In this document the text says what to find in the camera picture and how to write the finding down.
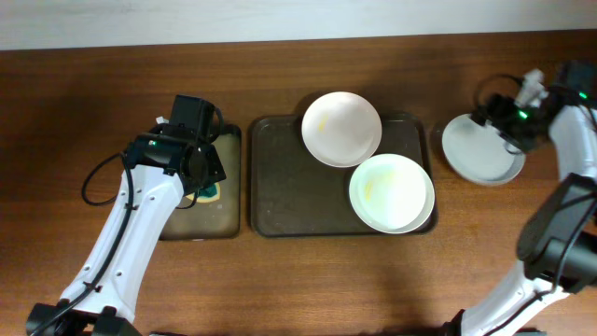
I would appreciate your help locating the pale pink plate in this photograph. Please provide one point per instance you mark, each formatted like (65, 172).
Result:
(341, 129)

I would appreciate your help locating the large brown serving tray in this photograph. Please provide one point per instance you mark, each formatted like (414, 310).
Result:
(295, 195)

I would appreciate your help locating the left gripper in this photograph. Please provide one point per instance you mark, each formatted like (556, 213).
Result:
(217, 174)

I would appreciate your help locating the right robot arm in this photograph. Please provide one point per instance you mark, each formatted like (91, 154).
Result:
(556, 257)

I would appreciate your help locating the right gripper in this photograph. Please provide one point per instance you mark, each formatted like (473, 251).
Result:
(505, 106)

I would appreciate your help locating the green and yellow sponge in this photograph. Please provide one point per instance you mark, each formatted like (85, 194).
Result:
(208, 195)

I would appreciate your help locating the pale blue plate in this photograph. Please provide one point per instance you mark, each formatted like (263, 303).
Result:
(478, 154)

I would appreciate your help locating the pale green plate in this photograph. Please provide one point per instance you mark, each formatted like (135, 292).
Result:
(392, 194)

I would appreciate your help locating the small black water tray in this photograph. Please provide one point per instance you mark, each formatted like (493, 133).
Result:
(220, 219)

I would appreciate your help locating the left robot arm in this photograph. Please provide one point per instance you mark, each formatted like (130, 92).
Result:
(174, 159)

